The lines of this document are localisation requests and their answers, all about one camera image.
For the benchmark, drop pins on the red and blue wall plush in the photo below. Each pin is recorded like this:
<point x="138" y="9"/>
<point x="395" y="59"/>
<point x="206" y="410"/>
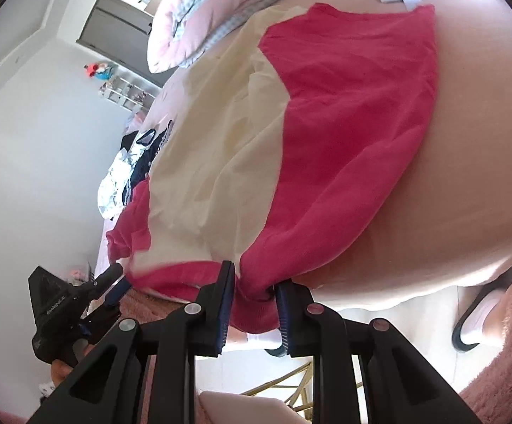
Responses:
<point x="97" y="70"/>

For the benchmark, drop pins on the person's foot in slipper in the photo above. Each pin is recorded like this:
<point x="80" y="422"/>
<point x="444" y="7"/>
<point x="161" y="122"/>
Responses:
<point x="264" y="342"/>
<point x="481" y="318"/>

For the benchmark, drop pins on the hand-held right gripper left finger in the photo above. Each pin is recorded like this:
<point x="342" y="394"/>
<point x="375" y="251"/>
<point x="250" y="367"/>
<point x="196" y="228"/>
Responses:
<point x="225" y="304"/>

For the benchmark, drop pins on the white crumpled garment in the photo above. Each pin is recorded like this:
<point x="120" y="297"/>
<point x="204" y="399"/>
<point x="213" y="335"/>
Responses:
<point x="114" y="185"/>

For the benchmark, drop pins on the person's pink fleece clothing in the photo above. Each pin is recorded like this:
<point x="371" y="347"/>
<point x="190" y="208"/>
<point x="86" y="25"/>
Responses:
<point x="503" y="362"/>

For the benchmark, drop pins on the white shelf rack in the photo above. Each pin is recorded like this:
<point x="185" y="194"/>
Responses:
<point x="125" y="92"/>

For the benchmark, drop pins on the grey wardrobe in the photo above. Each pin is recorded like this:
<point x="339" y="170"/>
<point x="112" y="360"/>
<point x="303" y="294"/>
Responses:
<point x="105" y="31"/>

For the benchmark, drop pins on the pink checked quilt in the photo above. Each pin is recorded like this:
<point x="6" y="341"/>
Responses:
<point x="180" y="31"/>

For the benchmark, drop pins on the person's left foot in slipper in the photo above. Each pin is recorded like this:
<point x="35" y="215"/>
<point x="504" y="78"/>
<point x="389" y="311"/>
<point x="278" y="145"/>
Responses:
<point x="264" y="342"/>

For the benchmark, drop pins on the navy skirt with white stripes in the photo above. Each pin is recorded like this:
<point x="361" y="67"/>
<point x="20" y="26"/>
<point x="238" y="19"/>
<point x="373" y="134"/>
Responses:
<point x="143" y="168"/>

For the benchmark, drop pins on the person's right foot in slipper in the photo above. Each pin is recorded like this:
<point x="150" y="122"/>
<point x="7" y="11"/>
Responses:
<point x="481" y="318"/>

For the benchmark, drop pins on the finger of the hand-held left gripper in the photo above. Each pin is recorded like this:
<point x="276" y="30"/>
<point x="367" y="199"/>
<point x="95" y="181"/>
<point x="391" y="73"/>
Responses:
<point x="99" y="322"/>
<point x="108" y="285"/>

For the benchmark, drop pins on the person's left hand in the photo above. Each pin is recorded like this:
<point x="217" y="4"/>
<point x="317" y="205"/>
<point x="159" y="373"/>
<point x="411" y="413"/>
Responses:
<point x="63" y="371"/>

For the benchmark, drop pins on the white garment with black trim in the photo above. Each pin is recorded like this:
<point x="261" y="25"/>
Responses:
<point x="144" y="138"/>

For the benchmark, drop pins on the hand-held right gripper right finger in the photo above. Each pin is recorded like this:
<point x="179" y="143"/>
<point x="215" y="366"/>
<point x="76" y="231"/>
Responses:
<point x="284" y="313"/>

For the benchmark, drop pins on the pink and cream shirt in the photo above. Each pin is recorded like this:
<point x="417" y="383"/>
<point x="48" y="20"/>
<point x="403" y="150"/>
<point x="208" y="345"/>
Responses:
<point x="348" y="119"/>

